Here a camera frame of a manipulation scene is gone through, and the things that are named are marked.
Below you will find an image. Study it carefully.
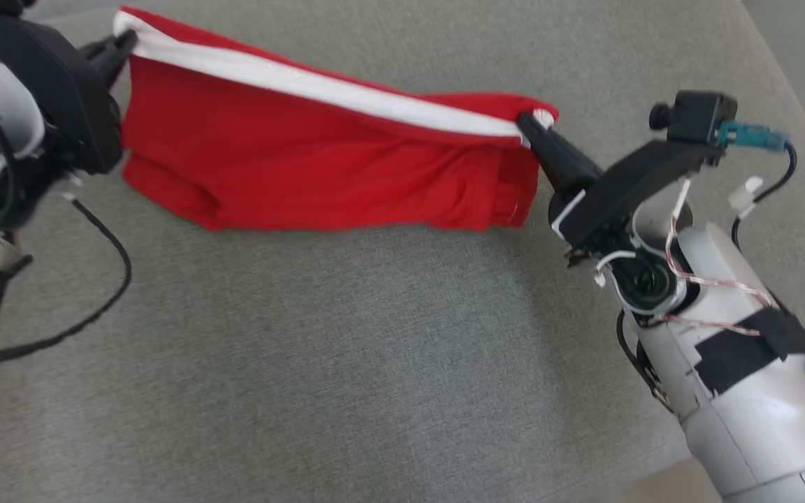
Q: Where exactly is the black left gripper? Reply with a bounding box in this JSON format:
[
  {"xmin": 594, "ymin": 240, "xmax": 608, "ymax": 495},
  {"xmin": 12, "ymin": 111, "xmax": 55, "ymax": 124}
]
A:
[{"xmin": 0, "ymin": 8, "xmax": 140, "ymax": 175}]

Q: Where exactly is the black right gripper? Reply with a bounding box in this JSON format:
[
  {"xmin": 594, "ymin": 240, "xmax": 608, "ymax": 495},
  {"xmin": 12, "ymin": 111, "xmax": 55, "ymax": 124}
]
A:
[{"xmin": 516, "ymin": 112, "xmax": 719, "ymax": 250}]

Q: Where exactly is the red basketball jersey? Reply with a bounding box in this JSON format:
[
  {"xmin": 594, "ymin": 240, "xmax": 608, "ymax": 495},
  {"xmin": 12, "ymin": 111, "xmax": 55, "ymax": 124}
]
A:
[{"xmin": 113, "ymin": 6, "xmax": 560, "ymax": 233}]

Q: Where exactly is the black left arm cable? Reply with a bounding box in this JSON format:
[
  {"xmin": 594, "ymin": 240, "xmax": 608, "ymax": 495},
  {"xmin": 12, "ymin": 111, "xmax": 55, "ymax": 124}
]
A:
[{"xmin": 0, "ymin": 196, "xmax": 132, "ymax": 368}]

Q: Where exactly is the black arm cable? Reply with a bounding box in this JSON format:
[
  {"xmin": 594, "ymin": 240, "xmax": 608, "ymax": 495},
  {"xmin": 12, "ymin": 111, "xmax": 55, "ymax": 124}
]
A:
[
  {"xmin": 0, "ymin": 196, "xmax": 132, "ymax": 368},
  {"xmin": 731, "ymin": 143, "xmax": 799, "ymax": 252}
]

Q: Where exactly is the teal cable connector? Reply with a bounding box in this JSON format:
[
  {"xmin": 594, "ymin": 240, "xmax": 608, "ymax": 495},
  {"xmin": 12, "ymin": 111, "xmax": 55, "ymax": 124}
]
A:
[{"xmin": 717, "ymin": 120, "xmax": 792, "ymax": 154}]

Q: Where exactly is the thin red white wire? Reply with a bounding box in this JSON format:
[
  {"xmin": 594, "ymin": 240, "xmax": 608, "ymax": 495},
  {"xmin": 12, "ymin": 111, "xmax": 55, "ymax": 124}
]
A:
[{"xmin": 664, "ymin": 178, "xmax": 775, "ymax": 337}]

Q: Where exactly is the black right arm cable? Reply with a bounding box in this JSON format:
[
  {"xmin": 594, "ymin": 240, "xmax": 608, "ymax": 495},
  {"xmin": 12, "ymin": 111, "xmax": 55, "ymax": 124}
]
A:
[{"xmin": 731, "ymin": 143, "xmax": 799, "ymax": 252}]

